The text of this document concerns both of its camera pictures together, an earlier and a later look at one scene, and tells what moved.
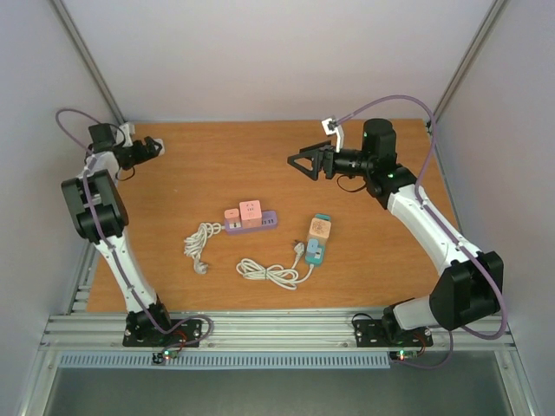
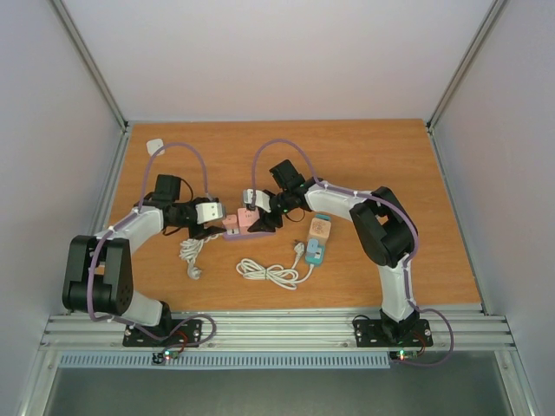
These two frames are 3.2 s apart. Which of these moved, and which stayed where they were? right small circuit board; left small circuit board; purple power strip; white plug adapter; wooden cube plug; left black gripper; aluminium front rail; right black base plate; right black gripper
Moved: left black gripper; right black gripper; purple power strip
Stayed: white plug adapter; wooden cube plug; right black base plate; right small circuit board; aluminium front rail; left small circuit board
